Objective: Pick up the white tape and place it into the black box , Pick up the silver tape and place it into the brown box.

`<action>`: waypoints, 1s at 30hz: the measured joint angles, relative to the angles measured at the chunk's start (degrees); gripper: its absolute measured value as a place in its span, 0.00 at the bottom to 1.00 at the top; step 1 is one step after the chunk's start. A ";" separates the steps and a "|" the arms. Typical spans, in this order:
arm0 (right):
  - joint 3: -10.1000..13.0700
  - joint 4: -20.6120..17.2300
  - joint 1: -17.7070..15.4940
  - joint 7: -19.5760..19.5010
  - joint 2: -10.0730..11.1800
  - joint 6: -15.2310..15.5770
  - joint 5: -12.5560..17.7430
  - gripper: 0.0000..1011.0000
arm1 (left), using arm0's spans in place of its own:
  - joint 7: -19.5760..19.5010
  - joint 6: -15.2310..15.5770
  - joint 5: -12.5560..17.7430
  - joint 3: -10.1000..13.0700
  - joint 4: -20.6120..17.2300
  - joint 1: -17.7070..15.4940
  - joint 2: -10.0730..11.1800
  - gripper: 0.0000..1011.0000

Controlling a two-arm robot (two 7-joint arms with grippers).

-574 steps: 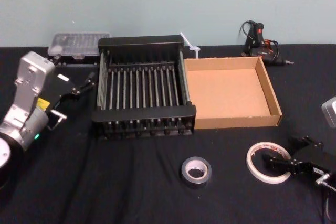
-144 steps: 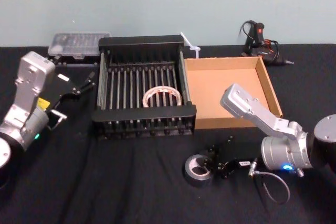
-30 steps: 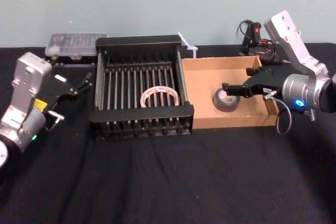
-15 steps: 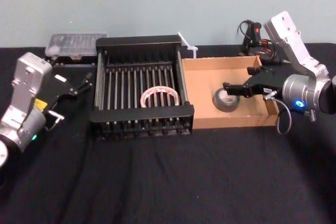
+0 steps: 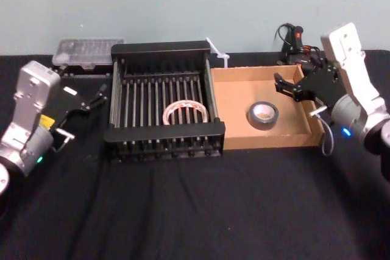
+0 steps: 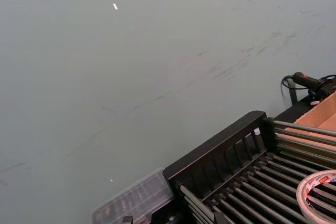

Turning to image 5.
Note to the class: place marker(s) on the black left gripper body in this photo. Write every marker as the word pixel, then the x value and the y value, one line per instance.
pixel 68 100

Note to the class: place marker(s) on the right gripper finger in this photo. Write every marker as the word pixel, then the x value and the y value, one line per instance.
pixel 288 89
pixel 321 62

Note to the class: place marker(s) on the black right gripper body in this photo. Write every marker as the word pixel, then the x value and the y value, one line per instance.
pixel 320 85

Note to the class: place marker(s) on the silver tape roll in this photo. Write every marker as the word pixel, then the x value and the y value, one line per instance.
pixel 262 124

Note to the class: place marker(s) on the white tape roll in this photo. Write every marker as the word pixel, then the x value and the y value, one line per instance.
pixel 185 103

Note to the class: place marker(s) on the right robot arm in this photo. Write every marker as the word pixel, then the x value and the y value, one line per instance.
pixel 356 74

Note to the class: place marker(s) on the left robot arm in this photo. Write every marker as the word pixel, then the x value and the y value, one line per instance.
pixel 27 104

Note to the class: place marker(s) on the clear plastic case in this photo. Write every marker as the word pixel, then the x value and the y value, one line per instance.
pixel 85 50

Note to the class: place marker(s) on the shallow brown cardboard tray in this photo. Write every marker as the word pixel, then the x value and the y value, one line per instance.
pixel 231 104

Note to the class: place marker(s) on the black rack with steel bars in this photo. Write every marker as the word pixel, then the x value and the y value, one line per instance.
pixel 164 130

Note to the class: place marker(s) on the black table cloth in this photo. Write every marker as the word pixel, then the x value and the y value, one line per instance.
pixel 182 211

